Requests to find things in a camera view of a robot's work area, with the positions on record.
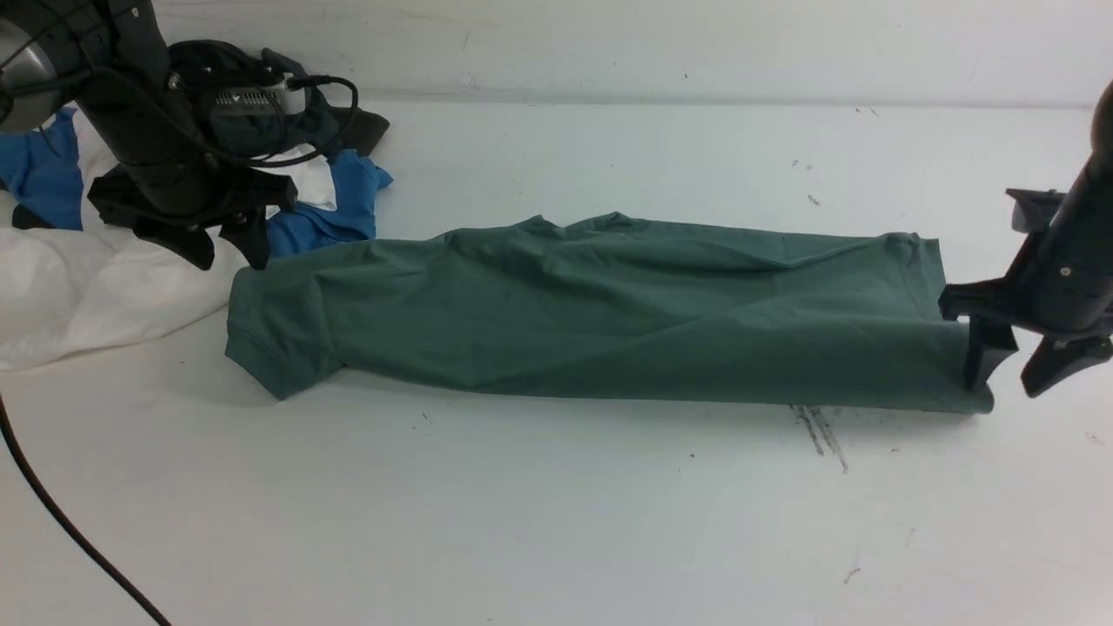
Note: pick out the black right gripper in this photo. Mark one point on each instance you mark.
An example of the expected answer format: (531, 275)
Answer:
(1058, 285)

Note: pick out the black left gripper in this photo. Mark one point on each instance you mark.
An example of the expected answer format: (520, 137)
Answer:
(171, 207)

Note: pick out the green long-sleeve top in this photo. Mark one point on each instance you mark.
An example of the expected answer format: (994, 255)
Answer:
(615, 307)

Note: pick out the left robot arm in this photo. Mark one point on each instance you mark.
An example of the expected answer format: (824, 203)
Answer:
(110, 60)

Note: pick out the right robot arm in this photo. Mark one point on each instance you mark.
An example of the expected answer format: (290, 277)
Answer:
(1096, 174)

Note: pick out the dark grey shirt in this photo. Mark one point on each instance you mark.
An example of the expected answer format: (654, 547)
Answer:
(323, 126)

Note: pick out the white shirt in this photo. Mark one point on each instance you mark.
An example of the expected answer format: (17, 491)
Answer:
(69, 291)

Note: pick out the blue shirt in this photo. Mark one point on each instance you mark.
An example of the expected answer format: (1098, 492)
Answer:
(49, 173)

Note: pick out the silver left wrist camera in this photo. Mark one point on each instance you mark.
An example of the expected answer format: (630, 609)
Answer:
(266, 96)

